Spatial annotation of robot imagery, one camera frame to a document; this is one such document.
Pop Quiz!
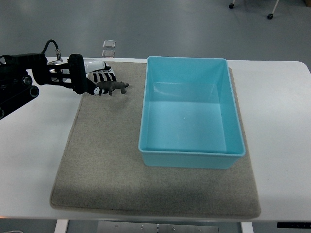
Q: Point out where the white table leg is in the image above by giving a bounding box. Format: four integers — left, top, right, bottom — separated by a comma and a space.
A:
241, 222, 254, 233
54, 219, 69, 233

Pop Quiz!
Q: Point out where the brown toy hippo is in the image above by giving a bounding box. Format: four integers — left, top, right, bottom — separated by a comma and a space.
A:
96, 81, 129, 96

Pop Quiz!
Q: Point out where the upper floor outlet plate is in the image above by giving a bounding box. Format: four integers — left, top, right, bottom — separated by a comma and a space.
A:
103, 40, 116, 48

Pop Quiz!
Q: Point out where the blue plastic box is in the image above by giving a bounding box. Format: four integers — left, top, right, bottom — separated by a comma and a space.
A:
138, 56, 246, 169

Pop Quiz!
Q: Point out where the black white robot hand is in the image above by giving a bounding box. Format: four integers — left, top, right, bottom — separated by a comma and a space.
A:
48, 54, 117, 96

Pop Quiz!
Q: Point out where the white table leg right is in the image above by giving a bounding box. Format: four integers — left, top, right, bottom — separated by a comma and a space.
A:
241, 222, 254, 233

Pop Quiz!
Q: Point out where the white table leg left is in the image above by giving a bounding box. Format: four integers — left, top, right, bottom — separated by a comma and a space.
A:
54, 219, 69, 233

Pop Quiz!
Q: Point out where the black table control panel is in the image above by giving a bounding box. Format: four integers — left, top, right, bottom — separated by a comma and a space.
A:
277, 222, 311, 229

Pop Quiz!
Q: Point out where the metal table crossbar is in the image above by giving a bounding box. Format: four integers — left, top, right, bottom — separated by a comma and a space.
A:
97, 221, 219, 233

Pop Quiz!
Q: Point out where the floor outlet plate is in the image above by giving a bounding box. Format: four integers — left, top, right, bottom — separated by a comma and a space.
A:
102, 50, 115, 58
103, 40, 116, 48

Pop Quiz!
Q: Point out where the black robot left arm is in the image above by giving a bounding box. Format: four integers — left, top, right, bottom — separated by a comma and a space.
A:
0, 39, 61, 119

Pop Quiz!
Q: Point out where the grey felt mat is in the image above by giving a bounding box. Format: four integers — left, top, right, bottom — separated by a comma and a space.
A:
50, 62, 261, 219

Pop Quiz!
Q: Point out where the lower floor outlet plate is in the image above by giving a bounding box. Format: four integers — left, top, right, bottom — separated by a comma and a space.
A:
102, 50, 115, 58

